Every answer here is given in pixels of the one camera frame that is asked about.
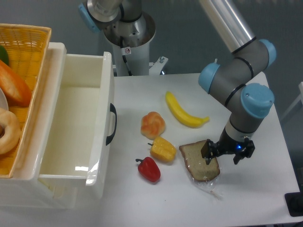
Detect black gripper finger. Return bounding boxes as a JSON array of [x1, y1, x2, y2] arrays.
[[233, 137, 255, 165], [201, 139, 217, 165]]

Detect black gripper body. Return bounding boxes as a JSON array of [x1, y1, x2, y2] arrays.
[[216, 129, 245, 157]]

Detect toast slice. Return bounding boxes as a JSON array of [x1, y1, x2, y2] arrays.
[[178, 140, 223, 200]]

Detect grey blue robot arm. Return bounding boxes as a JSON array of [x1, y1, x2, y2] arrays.
[[78, 0, 276, 164]]

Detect yellow banana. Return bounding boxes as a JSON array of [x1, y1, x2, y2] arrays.
[[165, 91, 210, 128]]

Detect yellow bell pepper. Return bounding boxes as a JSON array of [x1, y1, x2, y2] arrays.
[[150, 136, 177, 163]]

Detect round knotted bread roll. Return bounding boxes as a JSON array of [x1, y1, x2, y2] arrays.
[[141, 112, 166, 140]]

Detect red bell pepper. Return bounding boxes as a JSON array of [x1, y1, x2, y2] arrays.
[[135, 157, 161, 183]]

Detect black device at edge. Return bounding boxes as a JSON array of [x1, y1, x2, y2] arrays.
[[285, 192, 303, 217]]

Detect white plastic drawer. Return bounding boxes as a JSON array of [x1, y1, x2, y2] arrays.
[[40, 52, 117, 199]]

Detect white drawer cabinet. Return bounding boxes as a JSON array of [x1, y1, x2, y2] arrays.
[[0, 43, 83, 207]]

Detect beige bagel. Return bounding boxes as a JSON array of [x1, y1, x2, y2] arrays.
[[0, 108, 21, 154]]

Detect orange baguette loaf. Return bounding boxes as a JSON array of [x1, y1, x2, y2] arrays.
[[0, 61, 32, 107]]

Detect yellow wicker basket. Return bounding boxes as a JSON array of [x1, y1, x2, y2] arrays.
[[0, 24, 52, 179]]

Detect white plate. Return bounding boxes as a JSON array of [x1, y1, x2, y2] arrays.
[[0, 89, 9, 110]]

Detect green vegetable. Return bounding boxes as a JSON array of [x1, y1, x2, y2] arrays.
[[0, 45, 9, 66]]

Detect white chair frame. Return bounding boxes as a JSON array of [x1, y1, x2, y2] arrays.
[[280, 82, 303, 123]]

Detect white table frame bracket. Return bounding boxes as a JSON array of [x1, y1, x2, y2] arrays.
[[149, 56, 169, 75]]

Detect black drawer handle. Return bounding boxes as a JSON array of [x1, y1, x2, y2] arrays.
[[106, 103, 117, 145]]

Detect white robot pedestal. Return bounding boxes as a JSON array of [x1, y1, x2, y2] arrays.
[[104, 12, 156, 77]]

